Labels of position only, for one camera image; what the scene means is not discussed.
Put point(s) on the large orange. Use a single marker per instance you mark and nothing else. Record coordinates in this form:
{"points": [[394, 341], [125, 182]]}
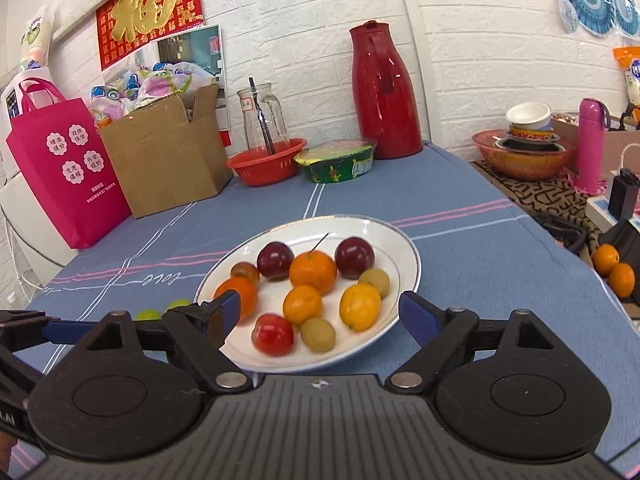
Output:
{"points": [[245, 289]]}

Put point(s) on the dark red plum right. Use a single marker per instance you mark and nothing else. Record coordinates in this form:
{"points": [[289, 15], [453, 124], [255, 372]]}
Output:
{"points": [[353, 256]]}

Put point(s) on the small orange tangerine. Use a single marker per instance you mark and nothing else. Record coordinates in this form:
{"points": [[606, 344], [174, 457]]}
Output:
{"points": [[302, 303]]}

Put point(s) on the orange patterned bowl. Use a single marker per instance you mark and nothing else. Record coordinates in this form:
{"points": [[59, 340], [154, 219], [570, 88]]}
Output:
{"points": [[525, 165]]}

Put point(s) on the teal picture on wall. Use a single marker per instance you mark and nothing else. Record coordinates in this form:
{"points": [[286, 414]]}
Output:
{"points": [[200, 46]]}

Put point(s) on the red gold wall poster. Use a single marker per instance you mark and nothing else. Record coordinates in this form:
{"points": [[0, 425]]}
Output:
{"points": [[124, 26]]}

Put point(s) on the red thermos jug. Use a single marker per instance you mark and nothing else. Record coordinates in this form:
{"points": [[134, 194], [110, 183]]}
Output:
{"points": [[383, 93]]}

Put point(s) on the small red apple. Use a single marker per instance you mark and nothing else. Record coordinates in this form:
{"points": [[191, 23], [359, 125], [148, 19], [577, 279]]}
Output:
{"points": [[273, 335]]}

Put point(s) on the white paper cup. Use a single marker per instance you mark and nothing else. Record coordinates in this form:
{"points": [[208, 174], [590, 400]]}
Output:
{"points": [[529, 115]]}

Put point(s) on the brownish orange speckled fruit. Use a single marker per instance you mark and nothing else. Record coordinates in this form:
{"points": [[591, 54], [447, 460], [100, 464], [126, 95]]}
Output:
{"points": [[246, 270]]}

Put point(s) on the white round plate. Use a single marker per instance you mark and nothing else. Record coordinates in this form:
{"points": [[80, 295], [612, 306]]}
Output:
{"points": [[394, 253]]}

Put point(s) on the green apple right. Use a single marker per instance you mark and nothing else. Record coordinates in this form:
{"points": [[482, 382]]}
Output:
{"points": [[182, 302]]}

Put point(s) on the brown kiwi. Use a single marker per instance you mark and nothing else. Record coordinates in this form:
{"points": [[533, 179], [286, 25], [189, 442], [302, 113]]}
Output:
{"points": [[318, 334], [378, 279]]}

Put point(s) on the metal stirrer in pitcher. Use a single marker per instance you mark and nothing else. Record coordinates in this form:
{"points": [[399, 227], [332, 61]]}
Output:
{"points": [[262, 121]]}

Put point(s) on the floral cloth in box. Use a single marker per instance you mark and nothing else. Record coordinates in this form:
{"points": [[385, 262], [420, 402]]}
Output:
{"points": [[144, 86]]}

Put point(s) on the pink water bottle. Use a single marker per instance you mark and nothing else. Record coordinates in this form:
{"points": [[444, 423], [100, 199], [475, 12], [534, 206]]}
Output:
{"points": [[593, 122]]}

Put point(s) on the green apple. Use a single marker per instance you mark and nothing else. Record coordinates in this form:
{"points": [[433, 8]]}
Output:
{"points": [[182, 302], [148, 315]]}

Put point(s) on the dark red plum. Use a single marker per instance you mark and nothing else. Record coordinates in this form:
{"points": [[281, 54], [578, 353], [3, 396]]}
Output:
{"points": [[353, 256], [274, 261]]}

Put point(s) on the brown kiwi front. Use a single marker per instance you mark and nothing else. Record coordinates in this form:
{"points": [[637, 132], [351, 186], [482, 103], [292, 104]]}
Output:
{"points": [[318, 334]]}

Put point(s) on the glass pitcher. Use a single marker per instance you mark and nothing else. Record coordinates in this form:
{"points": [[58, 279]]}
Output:
{"points": [[271, 107]]}

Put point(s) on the person's left hand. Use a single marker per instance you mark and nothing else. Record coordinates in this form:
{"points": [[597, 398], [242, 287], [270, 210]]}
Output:
{"points": [[7, 443]]}

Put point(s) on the red plastic basket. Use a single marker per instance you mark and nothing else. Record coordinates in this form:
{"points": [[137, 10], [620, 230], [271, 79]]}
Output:
{"points": [[256, 167]]}

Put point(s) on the green instant noodle bowl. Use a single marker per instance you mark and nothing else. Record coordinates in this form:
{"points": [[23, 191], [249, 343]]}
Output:
{"points": [[337, 161]]}

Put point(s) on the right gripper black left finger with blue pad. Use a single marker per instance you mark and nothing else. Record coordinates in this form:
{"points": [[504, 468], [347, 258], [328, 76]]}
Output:
{"points": [[197, 332]]}

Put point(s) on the blue checked tablecloth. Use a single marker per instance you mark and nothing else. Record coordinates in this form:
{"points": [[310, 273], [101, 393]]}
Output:
{"points": [[478, 250]]}

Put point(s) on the orange with stem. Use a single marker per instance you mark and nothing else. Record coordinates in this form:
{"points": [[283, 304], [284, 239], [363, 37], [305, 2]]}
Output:
{"points": [[314, 268]]}

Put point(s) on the brown cardboard box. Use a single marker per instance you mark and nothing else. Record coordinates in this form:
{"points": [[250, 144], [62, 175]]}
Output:
{"points": [[165, 156]]}

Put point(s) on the green apple left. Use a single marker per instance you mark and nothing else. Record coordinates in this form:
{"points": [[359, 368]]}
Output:
{"points": [[148, 315]]}

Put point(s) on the yellow orange lemon fruit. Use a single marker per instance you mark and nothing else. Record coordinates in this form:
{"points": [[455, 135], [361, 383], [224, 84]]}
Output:
{"points": [[360, 306]]}

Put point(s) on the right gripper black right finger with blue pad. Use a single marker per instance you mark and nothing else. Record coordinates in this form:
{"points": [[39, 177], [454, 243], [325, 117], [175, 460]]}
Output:
{"points": [[443, 337]]}

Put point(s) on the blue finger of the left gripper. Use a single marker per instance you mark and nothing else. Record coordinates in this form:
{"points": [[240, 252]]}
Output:
{"points": [[66, 332]]}

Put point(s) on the orange on side table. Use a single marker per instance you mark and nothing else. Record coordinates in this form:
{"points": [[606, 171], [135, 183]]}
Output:
{"points": [[605, 259]]}

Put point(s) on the dark red plum left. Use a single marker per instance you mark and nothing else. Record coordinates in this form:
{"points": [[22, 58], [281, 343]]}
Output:
{"points": [[274, 261]]}

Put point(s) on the pink tote bag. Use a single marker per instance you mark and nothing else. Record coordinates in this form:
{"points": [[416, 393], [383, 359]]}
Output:
{"points": [[60, 153]]}

